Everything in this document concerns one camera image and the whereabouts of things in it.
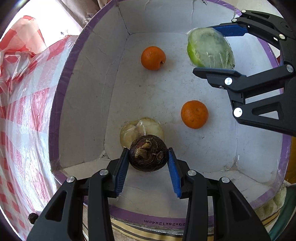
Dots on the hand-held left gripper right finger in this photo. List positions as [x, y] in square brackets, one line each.
[174, 176]

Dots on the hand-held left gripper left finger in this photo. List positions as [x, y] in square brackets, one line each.
[121, 171]

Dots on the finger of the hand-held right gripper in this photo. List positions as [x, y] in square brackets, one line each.
[231, 30]
[212, 73]

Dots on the green cut fruit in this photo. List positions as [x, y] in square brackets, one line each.
[208, 48]

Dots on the dark brown water chestnut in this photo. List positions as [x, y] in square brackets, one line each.
[32, 218]
[148, 162]

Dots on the pale yellow cut fruit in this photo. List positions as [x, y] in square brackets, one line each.
[131, 134]

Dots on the orange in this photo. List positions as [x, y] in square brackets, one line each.
[194, 114]
[152, 58]

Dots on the purple-edged white cardboard box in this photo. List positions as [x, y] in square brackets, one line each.
[150, 92]

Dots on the striped towel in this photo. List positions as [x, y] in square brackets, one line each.
[150, 236]

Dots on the red checked plastic tablecloth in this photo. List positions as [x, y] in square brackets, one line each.
[23, 127]

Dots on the grey embroidered curtain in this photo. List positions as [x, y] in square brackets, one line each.
[78, 16]

